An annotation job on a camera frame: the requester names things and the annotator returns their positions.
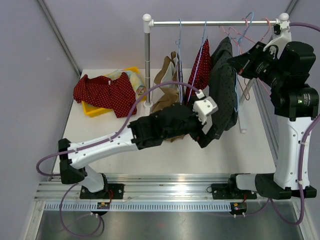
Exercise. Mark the yellow plastic tray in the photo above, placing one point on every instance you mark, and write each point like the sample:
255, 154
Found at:
92, 111

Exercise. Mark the white slotted cable duct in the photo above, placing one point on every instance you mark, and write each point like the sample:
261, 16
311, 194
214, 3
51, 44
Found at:
120, 206

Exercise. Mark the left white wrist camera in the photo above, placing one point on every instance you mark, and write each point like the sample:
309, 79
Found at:
204, 106

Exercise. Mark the floral pastel skirt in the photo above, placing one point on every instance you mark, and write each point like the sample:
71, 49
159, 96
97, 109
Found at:
135, 79

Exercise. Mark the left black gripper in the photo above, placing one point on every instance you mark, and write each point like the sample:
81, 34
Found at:
202, 138

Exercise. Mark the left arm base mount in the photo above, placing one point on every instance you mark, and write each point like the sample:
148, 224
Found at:
115, 192

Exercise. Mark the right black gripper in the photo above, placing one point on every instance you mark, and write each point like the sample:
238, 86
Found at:
246, 62

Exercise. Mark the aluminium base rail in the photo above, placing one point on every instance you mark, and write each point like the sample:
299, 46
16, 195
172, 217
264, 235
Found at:
144, 187

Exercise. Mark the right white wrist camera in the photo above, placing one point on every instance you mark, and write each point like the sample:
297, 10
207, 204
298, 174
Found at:
280, 37

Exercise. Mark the grey dotted skirt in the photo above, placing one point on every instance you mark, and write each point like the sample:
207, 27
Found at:
222, 80

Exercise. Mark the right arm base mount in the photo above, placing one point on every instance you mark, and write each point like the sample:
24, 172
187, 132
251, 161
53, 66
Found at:
224, 191

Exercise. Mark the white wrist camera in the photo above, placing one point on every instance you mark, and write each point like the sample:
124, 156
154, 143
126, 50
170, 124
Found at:
204, 106
280, 37

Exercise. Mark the pink hanger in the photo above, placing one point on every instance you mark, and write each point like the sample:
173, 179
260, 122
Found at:
262, 38
237, 38

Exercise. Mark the red polka-dot skirt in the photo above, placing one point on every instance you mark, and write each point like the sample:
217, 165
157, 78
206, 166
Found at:
103, 92
204, 68

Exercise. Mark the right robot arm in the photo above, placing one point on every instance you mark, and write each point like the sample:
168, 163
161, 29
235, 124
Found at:
295, 106

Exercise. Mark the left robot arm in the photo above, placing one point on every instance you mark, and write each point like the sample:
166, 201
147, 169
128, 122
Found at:
145, 132

